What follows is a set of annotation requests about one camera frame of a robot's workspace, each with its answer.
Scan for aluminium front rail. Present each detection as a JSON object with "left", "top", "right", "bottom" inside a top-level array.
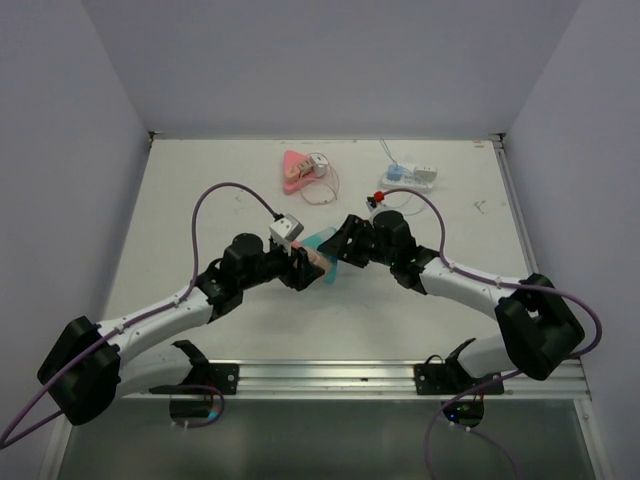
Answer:
[{"left": 116, "top": 356, "right": 590, "bottom": 399}]

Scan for pink triangular power strip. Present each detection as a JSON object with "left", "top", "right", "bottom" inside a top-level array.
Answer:
[{"left": 282, "top": 150, "right": 316, "bottom": 195}]

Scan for white power strip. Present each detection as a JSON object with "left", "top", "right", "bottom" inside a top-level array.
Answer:
[{"left": 380, "top": 163, "right": 436, "bottom": 193}]

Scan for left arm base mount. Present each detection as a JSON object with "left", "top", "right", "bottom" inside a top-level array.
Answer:
[{"left": 149, "top": 340, "right": 240, "bottom": 395}]

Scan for blue charger plug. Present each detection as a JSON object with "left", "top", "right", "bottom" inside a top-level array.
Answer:
[{"left": 385, "top": 164, "right": 404, "bottom": 182}]

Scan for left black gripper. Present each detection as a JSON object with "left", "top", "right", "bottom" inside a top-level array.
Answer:
[{"left": 239, "top": 237, "right": 324, "bottom": 290}]

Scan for white charger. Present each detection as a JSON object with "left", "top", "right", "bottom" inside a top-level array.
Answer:
[{"left": 309, "top": 154, "right": 329, "bottom": 178}]

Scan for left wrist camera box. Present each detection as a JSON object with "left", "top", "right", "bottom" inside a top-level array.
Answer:
[{"left": 269, "top": 214, "right": 304, "bottom": 246}]

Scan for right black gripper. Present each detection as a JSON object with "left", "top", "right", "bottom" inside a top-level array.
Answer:
[{"left": 317, "top": 214, "right": 396, "bottom": 269}]

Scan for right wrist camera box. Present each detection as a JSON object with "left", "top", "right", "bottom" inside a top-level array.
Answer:
[{"left": 366, "top": 196, "right": 379, "bottom": 211}]

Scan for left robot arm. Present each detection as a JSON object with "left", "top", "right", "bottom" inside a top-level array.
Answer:
[{"left": 37, "top": 233, "right": 332, "bottom": 426}]

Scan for teal triangular power strip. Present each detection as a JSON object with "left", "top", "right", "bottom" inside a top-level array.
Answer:
[{"left": 300, "top": 227, "right": 338, "bottom": 285}]

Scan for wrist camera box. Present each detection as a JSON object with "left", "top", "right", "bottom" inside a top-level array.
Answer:
[
  {"left": 366, "top": 196, "right": 379, "bottom": 211},
  {"left": 269, "top": 214, "right": 304, "bottom": 246}
]

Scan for white plug adapter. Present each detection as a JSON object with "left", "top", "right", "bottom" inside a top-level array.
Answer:
[{"left": 412, "top": 166, "right": 438, "bottom": 184}]

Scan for beige cube plug adapter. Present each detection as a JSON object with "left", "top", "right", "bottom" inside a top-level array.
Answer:
[{"left": 307, "top": 249, "right": 335, "bottom": 275}]

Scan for peach plug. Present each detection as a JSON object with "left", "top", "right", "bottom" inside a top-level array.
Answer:
[{"left": 284, "top": 164, "right": 304, "bottom": 184}]

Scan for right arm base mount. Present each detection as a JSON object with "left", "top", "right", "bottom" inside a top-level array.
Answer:
[{"left": 413, "top": 338, "right": 500, "bottom": 396}]

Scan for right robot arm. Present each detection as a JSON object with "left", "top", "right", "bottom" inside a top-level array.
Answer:
[{"left": 319, "top": 211, "right": 585, "bottom": 393}]

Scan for pink thin cable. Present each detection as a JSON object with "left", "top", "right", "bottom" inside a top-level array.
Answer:
[{"left": 294, "top": 152, "right": 341, "bottom": 207}]

